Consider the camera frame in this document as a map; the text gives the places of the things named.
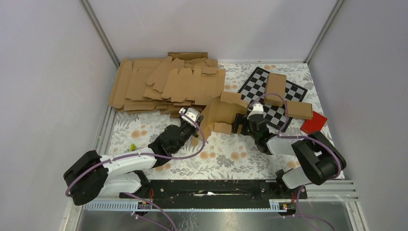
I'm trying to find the brown cardboard box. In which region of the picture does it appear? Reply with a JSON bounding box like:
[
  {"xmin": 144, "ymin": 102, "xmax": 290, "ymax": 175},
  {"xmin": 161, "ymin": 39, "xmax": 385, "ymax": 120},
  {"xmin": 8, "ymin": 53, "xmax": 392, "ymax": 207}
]
[{"xmin": 200, "ymin": 91, "xmax": 249, "ymax": 141}]

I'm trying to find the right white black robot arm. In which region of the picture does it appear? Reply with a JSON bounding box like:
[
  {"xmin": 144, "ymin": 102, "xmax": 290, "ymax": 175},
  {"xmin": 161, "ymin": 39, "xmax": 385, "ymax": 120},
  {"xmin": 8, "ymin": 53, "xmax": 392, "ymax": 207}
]
[{"xmin": 232, "ymin": 114, "xmax": 346, "ymax": 198}]

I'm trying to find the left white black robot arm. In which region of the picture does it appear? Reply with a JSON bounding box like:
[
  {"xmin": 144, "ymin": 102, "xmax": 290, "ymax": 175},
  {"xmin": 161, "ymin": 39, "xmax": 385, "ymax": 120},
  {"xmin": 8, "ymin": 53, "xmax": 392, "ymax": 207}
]
[{"xmin": 63, "ymin": 112, "xmax": 204, "ymax": 205}]

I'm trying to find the folded cardboard box flat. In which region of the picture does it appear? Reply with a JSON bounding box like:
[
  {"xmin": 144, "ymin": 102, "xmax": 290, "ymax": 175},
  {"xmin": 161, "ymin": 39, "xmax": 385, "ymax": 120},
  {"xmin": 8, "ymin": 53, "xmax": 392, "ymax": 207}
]
[{"xmin": 285, "ymin": 100, "xmax": 313, "ymax": 120}]

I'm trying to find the folded cardboard box upright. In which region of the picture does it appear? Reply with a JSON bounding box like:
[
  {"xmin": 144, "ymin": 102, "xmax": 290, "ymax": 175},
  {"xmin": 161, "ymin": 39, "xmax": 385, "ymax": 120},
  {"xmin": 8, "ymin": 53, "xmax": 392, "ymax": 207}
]
[{"xmin": 264, "ymin": 73, "xmax": 286, "ymax": 107}]

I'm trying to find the red box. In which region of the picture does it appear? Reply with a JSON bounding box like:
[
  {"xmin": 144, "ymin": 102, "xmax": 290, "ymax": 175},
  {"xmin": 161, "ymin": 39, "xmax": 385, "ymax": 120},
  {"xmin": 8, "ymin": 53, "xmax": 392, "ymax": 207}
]
[{"xmin": 300, "ymin": 111, "xmax": 328, "ymax": 134}]

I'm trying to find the black white checkerboard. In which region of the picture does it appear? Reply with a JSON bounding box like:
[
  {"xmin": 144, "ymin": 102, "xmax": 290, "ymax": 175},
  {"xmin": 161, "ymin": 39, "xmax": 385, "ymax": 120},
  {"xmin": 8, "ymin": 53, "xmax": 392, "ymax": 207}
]
[{"xmin": 238, "ymin": 67, "xmax": 308, "ymax": 132}]

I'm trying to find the floral table mat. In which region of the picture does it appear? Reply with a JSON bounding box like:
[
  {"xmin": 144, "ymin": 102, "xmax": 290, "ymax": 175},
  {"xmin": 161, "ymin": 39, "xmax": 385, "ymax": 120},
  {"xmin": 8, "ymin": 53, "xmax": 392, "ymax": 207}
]
[{"xmin": 98, "ymin": 63, "xmax": 324, "ymax": 180}]

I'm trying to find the stack of flat cardboard blanks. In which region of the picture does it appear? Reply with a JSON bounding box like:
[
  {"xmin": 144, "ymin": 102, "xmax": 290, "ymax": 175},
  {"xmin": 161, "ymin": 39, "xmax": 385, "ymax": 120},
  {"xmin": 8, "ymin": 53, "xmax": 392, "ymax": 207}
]
[{"xmin": 108, "ymin": 52, "xmax": 226, "ymax": 114}]

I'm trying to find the small yellow green object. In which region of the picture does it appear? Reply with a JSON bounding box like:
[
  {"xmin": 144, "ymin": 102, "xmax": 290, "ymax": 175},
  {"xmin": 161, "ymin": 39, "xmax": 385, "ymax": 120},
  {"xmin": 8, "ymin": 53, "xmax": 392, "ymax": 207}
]
[{"xmin": 129, "ymin": 143, "xmax": 137, "ymax": 152}]

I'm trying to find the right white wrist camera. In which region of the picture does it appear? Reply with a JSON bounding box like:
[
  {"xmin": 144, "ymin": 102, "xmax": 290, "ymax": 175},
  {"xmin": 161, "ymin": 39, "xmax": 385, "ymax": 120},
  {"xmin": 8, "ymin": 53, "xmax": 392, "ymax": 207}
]
[{"xmin": 247, "ymin": 103, "xmax": 264, "ymax": 119}]

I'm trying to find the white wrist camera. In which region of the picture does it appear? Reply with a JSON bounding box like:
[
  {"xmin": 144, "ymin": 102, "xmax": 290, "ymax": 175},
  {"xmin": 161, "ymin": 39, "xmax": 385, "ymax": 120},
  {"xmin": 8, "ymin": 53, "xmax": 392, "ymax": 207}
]
[
  {"xmin": 247, "ymin": 103, "xmax": 264, "ymax": 119},
  {"xmin": 179, "ymin": 107, "xmax": 200, "ymax": 124}
]

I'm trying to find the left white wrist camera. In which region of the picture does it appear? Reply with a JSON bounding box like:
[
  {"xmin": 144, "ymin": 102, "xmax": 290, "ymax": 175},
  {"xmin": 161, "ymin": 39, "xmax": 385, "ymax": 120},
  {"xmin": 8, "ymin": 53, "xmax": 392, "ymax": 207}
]
[{"xmin": 179, "ymin": 107, "xmax": 200, "ymax": 124}]

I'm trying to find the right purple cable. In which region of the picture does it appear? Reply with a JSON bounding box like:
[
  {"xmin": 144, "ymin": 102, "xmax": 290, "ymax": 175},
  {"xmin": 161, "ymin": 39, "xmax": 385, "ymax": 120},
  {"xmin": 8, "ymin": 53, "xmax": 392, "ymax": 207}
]
[{"xmin": 252, "ymin": 93, "xmax": 343, "ymax": 231}]

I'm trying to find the purple cable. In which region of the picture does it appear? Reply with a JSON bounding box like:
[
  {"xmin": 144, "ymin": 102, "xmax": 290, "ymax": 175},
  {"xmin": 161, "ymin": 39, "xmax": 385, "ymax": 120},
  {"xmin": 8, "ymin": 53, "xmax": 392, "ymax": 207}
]
[
  {"xmin": 252, "ymin": 93, "xmax": 343, "ymax": 231},
  {"xmin": 65, "ymin": 111, "xmax": 207, "ymax": 231}
]

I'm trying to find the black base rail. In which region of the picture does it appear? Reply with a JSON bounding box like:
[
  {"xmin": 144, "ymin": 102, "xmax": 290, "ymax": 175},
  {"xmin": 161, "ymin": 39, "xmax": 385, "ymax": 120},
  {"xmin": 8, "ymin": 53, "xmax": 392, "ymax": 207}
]
[{"xmin": 119, "ymin": 180, "xmax": 307, "ymax": 205}]

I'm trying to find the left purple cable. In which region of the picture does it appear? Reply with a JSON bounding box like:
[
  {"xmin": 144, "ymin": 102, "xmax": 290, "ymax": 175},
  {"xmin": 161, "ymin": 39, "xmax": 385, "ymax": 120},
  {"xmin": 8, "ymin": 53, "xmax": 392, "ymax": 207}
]
[{"xmin": 65, "ymin": 111, "xmax": 207, "ymax": 231}]

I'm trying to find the grey cable duct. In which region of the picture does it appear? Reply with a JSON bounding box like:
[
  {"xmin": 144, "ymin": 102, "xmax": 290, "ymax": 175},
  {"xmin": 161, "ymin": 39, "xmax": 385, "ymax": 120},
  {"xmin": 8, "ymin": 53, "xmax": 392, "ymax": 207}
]
[{"xmin": 83, "ymin": 200, "xmax": 287, "ymax": 213}]

